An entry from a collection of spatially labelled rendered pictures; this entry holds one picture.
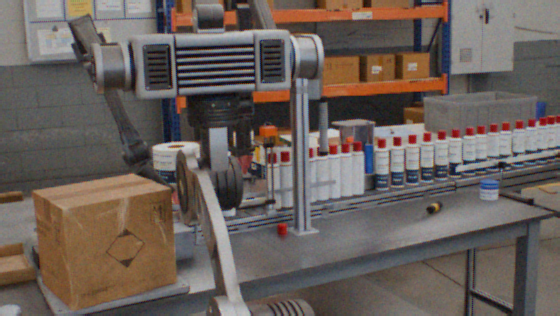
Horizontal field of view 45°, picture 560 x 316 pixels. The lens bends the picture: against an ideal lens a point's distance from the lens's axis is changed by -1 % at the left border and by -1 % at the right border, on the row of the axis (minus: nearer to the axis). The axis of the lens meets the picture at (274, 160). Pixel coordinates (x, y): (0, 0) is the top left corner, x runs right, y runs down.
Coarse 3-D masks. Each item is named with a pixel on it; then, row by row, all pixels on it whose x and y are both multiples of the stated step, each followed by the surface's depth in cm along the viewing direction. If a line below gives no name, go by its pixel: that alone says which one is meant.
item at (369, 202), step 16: (400, 192) 267; (416, 192) 272; (432, 192) 275; (448, 192) 279; (320, 208) 251; (336, 208) 255; (352, 208) 259; (368, 208) 261; (240, 224) 238; (256, 224) 240; (272, 224) 243; (192, 240) 230
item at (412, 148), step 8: (408, 136) 272; (416, 136) 271; (408, 144) 272; (416, 144) 272; (408, 152) 272; (416, 152) 271; (408, 160) 273; (416, 160) 272; (408, 168) 273; (416, 168) 273; (408, 176) 274; (416, 176) 274; (408, 184) 275; (416, 184) 274
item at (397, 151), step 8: (400, 136) 269; (400, 144) 268; (392, 152) 269; (400, 152) 268; (392, 160) 269; (400, 160) 268; (392, 168) 270; (400, 168) 269; (392, 176) 271; (400, 176) 270; (392, 184) 271; (400, 184) 270
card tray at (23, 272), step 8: (0, 248) 219; (8, 248) 220; (16, 248) 221; (0, 256) 219; (8, 256) 219; (16, 256) 219; (24, 256) 219; (0, 264) 212; (8, 264) 212; (16, 264) 212; (24, 264) 212; (0, 272) 206; (8, 272) 196; (16, 272) 197; (24, 272) 198; (32, 272) 199; (0, 280) 195; (8, 280) 196; (16, 280) 197; (24, 280) 199
